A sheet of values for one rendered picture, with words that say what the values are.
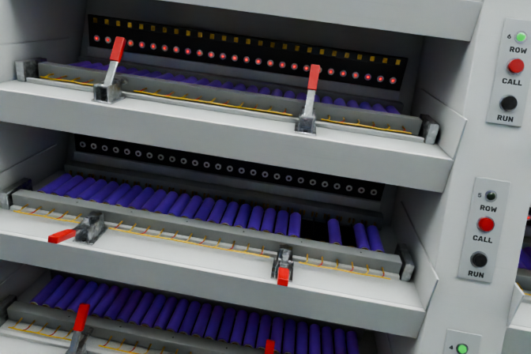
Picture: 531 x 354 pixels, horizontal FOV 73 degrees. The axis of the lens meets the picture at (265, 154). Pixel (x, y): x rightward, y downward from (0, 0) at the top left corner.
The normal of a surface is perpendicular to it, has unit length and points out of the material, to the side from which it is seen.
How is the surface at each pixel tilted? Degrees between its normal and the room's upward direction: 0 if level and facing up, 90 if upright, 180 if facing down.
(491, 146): 90
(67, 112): 109
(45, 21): 90
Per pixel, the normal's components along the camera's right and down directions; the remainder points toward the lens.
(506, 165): -0.07, 0.04
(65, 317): 0.12, -0.92
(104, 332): -0.12, 0.36
